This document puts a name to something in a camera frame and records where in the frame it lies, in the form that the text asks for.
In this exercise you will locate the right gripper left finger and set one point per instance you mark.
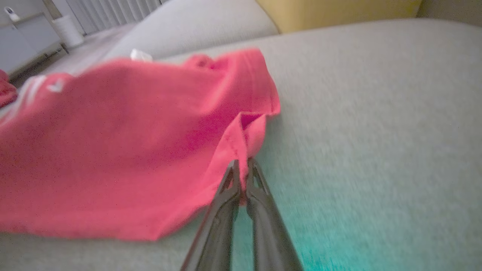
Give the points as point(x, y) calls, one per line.
point(218, 233)

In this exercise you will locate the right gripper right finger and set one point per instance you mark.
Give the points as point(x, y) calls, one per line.
point(269, 233)

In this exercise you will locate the red white-striped shorts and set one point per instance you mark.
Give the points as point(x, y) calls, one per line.
point(113, 150)

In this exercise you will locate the grey fabric sofa seat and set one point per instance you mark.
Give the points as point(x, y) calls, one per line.
point(376, 131)

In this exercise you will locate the grey sofa back cushion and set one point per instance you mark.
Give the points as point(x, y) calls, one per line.
point(196, 26)
point(452, 11)

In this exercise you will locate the yellow sofa cushion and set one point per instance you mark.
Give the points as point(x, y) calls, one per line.
point(339, 13)

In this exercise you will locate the white ribbed radiator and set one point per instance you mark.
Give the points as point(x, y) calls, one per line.
point(113, 13)

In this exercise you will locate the white cylindrical bin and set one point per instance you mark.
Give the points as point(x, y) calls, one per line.
point(67, 32)

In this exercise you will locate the red garment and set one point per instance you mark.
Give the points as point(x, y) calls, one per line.
point(5, 90)

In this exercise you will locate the white cabinet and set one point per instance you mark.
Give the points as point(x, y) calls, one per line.
point(26, 41)

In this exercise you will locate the small white device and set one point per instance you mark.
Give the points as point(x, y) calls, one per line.
point(11, 14)

